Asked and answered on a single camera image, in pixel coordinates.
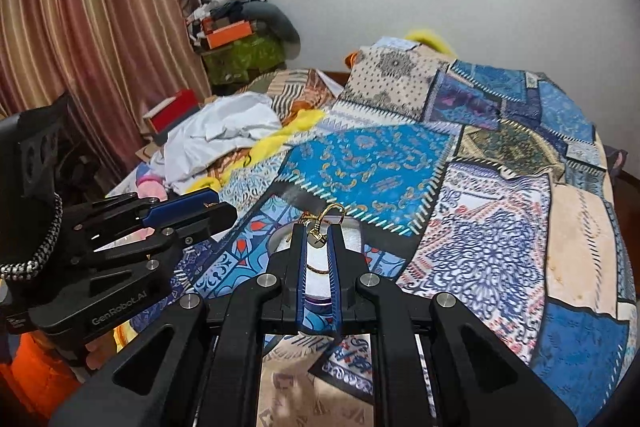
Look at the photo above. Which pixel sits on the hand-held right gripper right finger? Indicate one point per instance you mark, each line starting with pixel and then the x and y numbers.
pixel 334 272

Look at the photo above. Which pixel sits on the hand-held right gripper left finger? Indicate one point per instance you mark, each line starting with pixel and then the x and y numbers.
pixel 300 272

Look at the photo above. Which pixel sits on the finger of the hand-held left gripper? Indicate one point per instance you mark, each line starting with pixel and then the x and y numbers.
pixel 205 222
pixel 175 207

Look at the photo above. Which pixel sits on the white round jewelry box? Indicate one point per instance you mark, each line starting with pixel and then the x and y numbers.
pixel 350 238

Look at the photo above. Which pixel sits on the orange cloth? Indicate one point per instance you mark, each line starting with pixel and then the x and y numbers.
pixel 35 372

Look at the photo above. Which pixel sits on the white cloth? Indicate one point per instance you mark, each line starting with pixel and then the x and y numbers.
pixel 215 127

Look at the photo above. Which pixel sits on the red box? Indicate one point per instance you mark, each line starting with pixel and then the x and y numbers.
pixel 172 109

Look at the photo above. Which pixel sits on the yellow cloth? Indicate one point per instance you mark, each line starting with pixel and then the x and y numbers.
pixel 280 137

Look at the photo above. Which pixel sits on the patchwork bedspread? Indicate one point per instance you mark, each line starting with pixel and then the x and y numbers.
pixel 475 232

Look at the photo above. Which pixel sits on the striped brown blanket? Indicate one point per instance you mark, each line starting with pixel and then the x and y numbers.
pixel 295 87

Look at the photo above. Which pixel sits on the orange box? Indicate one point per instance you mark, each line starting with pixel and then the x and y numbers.
pixel 227 34

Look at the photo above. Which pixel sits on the striped brown curtain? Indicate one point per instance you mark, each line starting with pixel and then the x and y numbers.
pixel 100 17

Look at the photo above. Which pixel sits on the grey bolster pillow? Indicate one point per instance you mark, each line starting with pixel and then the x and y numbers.
pixel 280 24

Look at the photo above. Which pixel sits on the pile of clothes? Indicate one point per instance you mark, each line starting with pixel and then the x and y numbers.
pixel 227 2

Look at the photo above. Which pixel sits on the yellow pillow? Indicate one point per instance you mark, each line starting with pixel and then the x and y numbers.
pixel 430 38

